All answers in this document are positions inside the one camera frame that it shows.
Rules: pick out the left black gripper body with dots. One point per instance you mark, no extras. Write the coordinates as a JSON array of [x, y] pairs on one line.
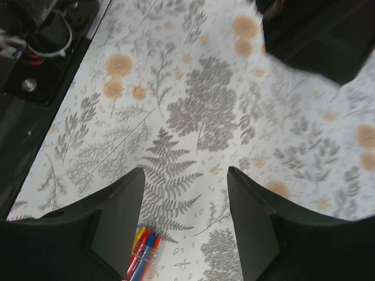
[[330, 38]]

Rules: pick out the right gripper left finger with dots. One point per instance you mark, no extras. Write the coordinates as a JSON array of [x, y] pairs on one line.
[[90, 239]]

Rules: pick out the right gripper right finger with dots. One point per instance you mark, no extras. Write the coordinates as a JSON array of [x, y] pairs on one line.
[[280, 240]]

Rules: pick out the floral patterned table mat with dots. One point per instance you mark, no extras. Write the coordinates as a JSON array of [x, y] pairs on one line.
[[185, 89]]

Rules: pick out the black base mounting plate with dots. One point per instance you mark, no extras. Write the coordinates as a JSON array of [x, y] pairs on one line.
[[42, 46]]

